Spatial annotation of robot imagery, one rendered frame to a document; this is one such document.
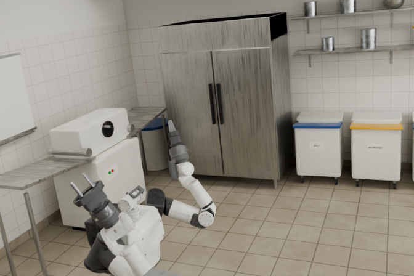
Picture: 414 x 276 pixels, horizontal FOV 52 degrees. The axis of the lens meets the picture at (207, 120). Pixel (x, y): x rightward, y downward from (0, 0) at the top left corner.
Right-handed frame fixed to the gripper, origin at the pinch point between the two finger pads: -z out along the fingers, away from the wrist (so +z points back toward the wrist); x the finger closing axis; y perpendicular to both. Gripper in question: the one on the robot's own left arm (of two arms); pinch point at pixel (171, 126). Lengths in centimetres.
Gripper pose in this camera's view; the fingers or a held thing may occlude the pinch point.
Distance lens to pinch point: 218.5
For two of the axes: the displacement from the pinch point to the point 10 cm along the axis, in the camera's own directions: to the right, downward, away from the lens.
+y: -9.6, 2.6, -0.8
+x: 0.5, -1.3, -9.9
